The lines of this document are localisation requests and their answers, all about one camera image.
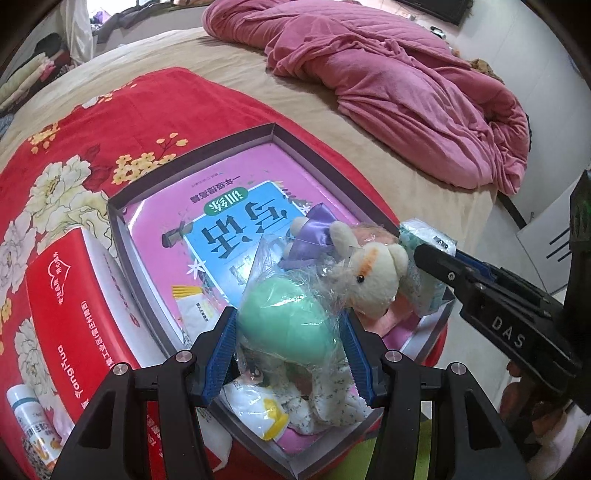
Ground green floral tissue pack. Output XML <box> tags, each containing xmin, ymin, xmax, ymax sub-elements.
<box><xmin>399</xmin><ymin>218</ymin><xmax>457</xmax><ymax>317</ymax></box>

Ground pink cloth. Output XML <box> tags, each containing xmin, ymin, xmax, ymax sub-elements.
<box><xmin>360</xmin><ymin>294</ymin><xmax>415</xmax><ymax>337</ymax></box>

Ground cream plush bear purple dress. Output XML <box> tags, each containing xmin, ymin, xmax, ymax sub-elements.
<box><xmin>280</xmin><ymin>204</ymin><xmax>409</xmax><ymax>319</ymax></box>

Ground white yellow packet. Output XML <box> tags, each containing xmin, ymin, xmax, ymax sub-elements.
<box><xmin>219</xmin><ymin>379</ymin><xmax>290</xmax><ymax>441</ymax></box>

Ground peach sponge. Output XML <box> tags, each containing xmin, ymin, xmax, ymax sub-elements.
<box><xmin>352</xmin><ymin>223</ymin><xmax>399</xmax><ymax>246</ymax></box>

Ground mint green sponge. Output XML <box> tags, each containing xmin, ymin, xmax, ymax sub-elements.
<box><xmin>236</xmin><ymin>268</ymin><xmax>342</xmax><ymax>369</ymax></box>

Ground white floral scrunchie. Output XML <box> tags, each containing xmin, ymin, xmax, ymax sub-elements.
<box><xmin>262</xmin><ymin>355</ymin><xmax>373</xmax><ymax>435</ymax></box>

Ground beige bed sheet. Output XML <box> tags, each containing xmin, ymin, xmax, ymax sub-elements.
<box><xmin>1</xmin><ymin>28</ymin><xmax>497</xmax><ymax>253</ymax></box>

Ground red tissue box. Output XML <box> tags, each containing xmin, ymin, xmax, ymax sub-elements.
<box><xmin>24</xmin><ymin>226</ymin><xmax>233</xmax><ymax>480</ymax></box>

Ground white orange supplement bottle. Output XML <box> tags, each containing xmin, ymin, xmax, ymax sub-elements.
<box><xmin>6</xmin><ymin>384</ymin><xmax>62</xmax><ymax>473</ymax></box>

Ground grey tray with pink book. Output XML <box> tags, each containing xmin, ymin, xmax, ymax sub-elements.
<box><xmin>106</xmin><ymin>122</ymin><xmax>459</xmax><ymax>480</ymax></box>

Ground pink quilted comforter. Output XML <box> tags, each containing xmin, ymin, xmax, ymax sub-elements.
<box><xmin>202</xmin><ymin>1</ymin><xmax>530</xmax><ymax>195</ymax></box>

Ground brown plush toy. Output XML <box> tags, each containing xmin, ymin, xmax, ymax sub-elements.
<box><xmin>451</xmin><ymin>49</ymin><xmax>505</xmax><ymax>86</ymax></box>

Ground red floral blanket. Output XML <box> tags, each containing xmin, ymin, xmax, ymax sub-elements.
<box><xmin>0</xmin><ymin>66</ymin><xmax>448</xmax><ymax>480</ymax></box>

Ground stack of folded blankets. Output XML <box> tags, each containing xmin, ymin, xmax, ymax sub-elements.
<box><xmin>1</xmin><ymin>33</ymin><xmax>74</xmax><ymax>116</ymax></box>

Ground clothes on window sill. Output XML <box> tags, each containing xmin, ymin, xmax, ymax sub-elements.
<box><xmin>90</xmin><ymin>0</ymin><xmax>209</xmax><ymax>45</ymax></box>

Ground white curtain left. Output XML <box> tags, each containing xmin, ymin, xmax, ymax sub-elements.
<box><xmin>60</xmin><ymin>0</ymin><xmax>94</xmax><ymax>66</ymax></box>

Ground black wall television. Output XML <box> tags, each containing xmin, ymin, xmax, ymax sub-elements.
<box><xmin>399</xmin><ymin>0</ymin><xmax>474</xmax><ymax>26</ymax></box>

